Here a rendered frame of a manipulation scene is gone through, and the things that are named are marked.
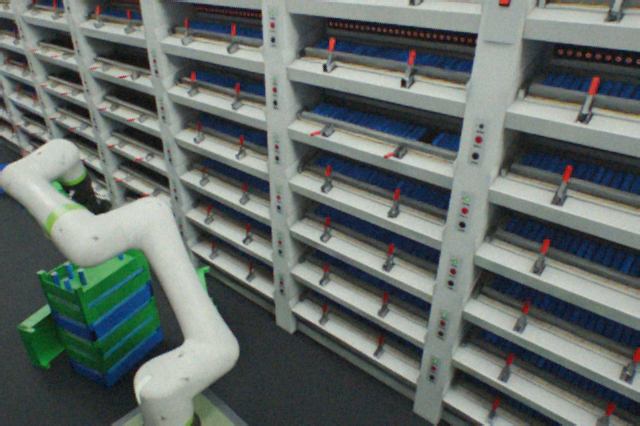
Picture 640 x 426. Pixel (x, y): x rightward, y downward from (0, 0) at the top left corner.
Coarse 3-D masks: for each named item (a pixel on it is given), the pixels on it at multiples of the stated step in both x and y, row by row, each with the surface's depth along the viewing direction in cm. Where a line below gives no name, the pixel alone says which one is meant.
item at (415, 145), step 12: (312, 120) 151; (324, 120) 147; (336, 120) 146; (360, 132) 140; (372, 132) 137; (384, 132) 136; (384, 144) 134; (408, 144) 130; (420, 144) 129; (444, 156) 125; (456, 156) 122
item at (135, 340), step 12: (156, 312) 187; (156, 324) 189; (132, 336) 178; (144, 336) 184; (72, 348) 175; (120, 348) 173; (132, 348) 179; (84, 360) 170; (96, 360) 166; (108, 360) 169
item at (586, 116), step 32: (576, 64) 107; (608, 64) 103; (512, 96) 105; (544, 96) 105; (576, 96) 100; (608, 96) 97; (512, 128) 106; (544, 128) 101; (576, 128) 97; (608, 128) 94
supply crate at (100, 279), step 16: (128, 256) 179; (144, 256) 174; (64, 272) 166; (96, 272) 169; (112, 272) 161; (128, 272) 168; (48, 288) 157; (64, 288) 161; (80, 288) 150; (96, 288) 156; (80, 304) 152
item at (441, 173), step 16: (320, 96) 161; (352, 96) 152; (288, 112) 151; (416, 112) 139; (288, 128) 153; (304, 128) 151; (320, 128) 149; (320, 144) 147; (336, 144) 142; (352, 144) 139; (368, 144) 137; (368, 160) 137; (384, 160) 133; (400, 160) 129; (416, 160) 128; (432, 160) 126; (416, 176) 129; (432, 176) 124; (448, 176) 121
